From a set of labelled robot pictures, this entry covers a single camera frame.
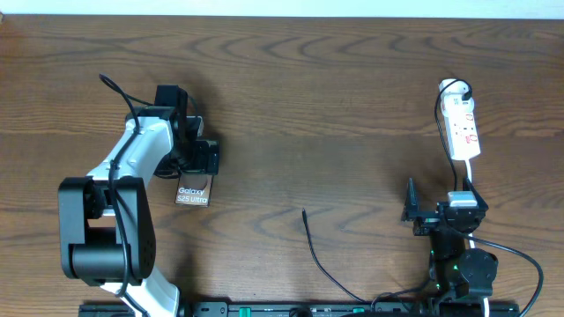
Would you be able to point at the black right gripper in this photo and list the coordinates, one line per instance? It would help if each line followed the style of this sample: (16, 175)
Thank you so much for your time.
(426, 221)

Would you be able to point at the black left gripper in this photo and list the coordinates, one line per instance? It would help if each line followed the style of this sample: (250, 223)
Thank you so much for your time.
(199, 164)

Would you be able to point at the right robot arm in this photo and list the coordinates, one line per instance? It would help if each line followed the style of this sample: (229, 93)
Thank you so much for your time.
(463, 277)

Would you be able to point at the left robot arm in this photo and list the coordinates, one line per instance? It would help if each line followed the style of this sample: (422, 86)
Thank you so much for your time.
(106, 232)

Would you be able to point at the white power strip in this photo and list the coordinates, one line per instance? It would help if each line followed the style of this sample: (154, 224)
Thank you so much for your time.
(457, 106)

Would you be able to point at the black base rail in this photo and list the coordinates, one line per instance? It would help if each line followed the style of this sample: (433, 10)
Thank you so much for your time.
(222, 309)

